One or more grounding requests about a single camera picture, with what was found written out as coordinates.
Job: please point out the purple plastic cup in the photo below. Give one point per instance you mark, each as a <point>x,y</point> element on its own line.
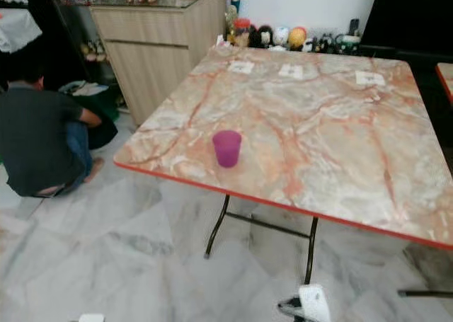
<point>226,149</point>

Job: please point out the white paper label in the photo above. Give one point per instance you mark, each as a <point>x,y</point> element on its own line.
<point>370,78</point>
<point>291,71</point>
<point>241,67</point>

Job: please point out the crouching person in dark shirt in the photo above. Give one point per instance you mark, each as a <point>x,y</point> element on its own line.
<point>42,138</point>

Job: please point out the green mug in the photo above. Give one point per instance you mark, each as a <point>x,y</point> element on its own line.
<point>349,44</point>

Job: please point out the yellow round toy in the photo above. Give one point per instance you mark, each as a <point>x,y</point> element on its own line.
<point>297,37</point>

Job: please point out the white round toy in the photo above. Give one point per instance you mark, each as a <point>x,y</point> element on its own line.
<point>281,36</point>

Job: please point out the dark green bag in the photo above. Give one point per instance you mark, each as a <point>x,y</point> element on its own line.
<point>99,110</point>

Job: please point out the red-lidded jar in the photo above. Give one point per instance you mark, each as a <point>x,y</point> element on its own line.
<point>241,32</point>

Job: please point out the light wooden cabinet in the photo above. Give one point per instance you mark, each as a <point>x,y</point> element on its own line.
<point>159,53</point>

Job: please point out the black television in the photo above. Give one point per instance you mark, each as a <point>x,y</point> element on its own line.
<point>407,14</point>

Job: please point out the white lace tablecloth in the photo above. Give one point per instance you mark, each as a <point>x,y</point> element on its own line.
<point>18,28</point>

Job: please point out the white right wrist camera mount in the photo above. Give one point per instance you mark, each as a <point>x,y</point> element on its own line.
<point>315,304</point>

